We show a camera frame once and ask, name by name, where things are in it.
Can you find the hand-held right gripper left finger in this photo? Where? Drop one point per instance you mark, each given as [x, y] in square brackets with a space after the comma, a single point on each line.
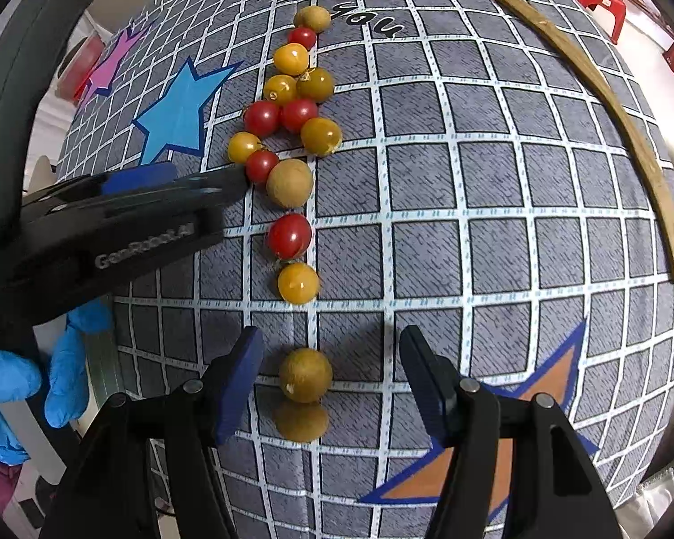
[239, 382]

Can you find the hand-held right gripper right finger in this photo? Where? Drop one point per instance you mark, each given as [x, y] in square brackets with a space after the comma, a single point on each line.
[427, 382]

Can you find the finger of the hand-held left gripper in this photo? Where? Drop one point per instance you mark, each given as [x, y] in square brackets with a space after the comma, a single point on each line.
[140, 177]
[213, 188]

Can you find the red cherry tomato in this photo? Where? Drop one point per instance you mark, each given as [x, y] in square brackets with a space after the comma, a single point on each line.
[262, 167]
[288, 234]
[299, 114]
[302, 37]
[261, 118]

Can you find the brown longan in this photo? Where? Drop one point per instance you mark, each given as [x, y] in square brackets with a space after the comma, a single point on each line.
[290, 182]
[305, 374]
[300, 424]
[313, 18]

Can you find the person's left hand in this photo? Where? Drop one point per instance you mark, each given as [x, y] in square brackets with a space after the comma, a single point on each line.
[67, 370]

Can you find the olive yellow cherry tomato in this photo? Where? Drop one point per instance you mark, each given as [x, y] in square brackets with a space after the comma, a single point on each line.
[321, 135]
[314, 84]

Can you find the red lidded container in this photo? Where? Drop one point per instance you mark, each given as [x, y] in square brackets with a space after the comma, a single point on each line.
[81, 62]

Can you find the grey checked star printed blanket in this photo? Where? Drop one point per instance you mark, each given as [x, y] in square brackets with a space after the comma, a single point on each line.
[483, 236]

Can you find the dark grey chair back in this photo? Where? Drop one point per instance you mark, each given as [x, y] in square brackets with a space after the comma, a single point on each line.
[11, 84]

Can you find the purple clothing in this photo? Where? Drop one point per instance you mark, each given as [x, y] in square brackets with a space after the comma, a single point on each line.
[0, 477]

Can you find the white plastic bag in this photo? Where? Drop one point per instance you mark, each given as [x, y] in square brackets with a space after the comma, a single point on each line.
[668, 494]

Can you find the long wooden back scratcher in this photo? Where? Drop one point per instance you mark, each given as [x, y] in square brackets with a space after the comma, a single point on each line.
[623, 118]

